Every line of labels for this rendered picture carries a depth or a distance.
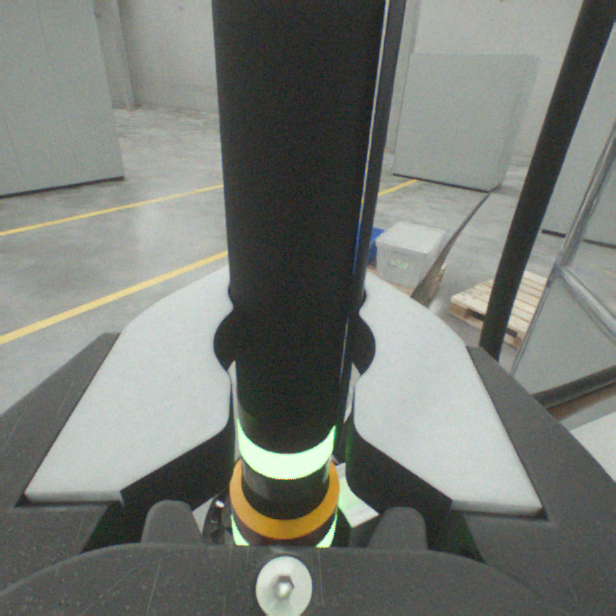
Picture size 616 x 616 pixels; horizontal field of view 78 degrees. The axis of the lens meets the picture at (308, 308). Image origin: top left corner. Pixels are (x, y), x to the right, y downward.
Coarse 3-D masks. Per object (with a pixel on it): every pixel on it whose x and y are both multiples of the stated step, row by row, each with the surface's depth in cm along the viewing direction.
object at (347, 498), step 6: (342, 480) 18; (342, 486) 18; (342, 492) 17; (348, 492) 17; (342, 498) 17; (348, 498) 17; (354, 498) 17; (348, 504) 17; (354, 504) 17; (336, 522) 18
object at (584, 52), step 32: (608, 0) 10; (576, 32) 11; (608, 32) 10; (576, 64) 11; (576, 96) 11; (544, 128) 12; (544, 160) 12; (544, 192) 12; (512, 224) 14; (512, 256) 14; (512, 288) 14; (576, 384) 23
